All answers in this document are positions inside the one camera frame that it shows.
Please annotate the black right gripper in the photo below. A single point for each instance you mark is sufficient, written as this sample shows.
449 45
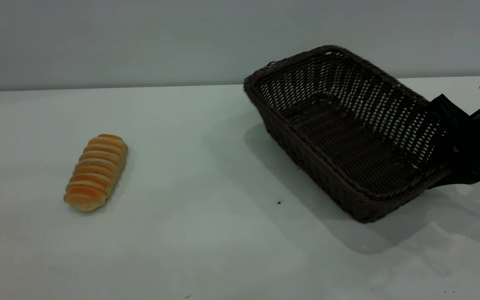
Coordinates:
477 146

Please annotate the dark brown woven basket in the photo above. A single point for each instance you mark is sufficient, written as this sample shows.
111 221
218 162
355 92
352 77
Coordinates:
348 146

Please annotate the striped orange bread roll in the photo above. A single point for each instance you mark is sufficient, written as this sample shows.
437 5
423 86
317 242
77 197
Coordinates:
96 171

